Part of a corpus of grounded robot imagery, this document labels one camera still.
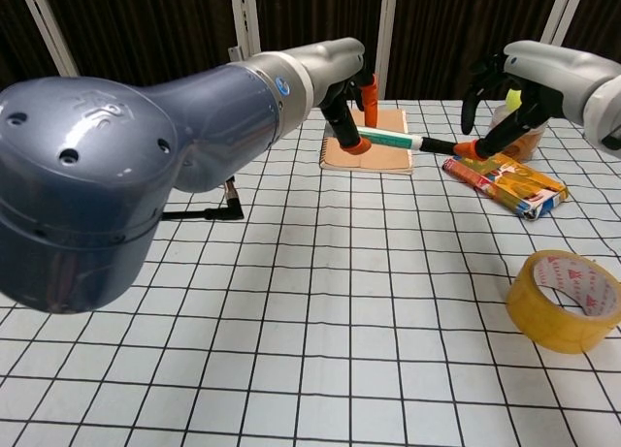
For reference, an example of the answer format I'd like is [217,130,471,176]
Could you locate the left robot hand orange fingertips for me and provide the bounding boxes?
[303,37,379,155]

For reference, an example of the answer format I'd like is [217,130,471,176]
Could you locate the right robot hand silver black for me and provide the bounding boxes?
[455,40,621,161]

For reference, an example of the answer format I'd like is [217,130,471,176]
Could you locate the green white marker body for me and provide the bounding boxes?
[357,126,423,151]

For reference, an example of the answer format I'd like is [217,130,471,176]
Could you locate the black marker cap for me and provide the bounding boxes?
[419,136,460,156]

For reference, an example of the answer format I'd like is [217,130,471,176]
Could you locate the clear jar amber contents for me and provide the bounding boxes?
[489,105,547,163]

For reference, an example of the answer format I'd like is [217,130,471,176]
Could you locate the brown spiral notebook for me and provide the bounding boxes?
[318,106,415,176]

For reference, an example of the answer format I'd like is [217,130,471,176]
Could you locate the colourful orange snack box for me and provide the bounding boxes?
[441,150,569,221]

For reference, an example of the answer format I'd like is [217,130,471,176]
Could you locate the dark pleated curtain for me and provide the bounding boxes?
[0,0,621,104]

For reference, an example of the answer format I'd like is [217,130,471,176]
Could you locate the yellow packing tape roll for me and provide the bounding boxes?
[506,250,621,355]

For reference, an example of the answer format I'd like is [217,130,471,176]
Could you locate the white black checkered tablecloth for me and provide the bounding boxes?
[0,97,621,447]

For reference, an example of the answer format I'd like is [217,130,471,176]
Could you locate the white metal frame post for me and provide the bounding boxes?
[540,0,588,48]
[228,0,266,60]
[14,0,82,78]
[373,0,400,100]

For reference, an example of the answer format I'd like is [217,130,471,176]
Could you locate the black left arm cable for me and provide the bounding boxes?
[159,177,245,221]

